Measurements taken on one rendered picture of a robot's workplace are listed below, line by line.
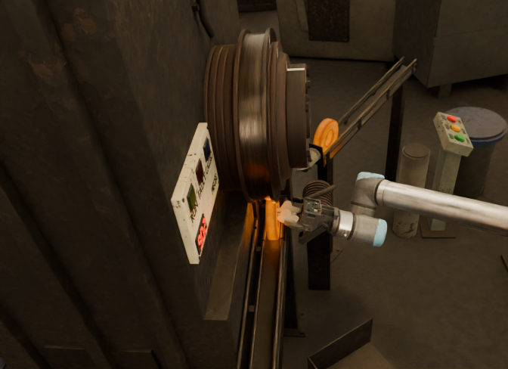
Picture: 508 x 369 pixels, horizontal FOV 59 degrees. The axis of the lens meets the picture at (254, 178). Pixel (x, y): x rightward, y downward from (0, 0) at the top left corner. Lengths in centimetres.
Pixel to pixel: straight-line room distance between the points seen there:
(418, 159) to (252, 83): 121
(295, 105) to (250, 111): 13
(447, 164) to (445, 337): 75
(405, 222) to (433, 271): 26
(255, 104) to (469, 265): 162
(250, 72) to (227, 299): 54
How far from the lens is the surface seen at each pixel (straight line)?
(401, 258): 235
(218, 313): 110
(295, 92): 112
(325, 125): 182
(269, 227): 142
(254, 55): 109
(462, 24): 339
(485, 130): 251
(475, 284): 233
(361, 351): 134
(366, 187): 159
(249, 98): 103
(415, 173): 215
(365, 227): 148
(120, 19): 69
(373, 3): 387
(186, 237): 90
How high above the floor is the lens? 177
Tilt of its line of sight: 39 degrees down
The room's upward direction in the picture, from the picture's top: 8 degrees counter-clockwise
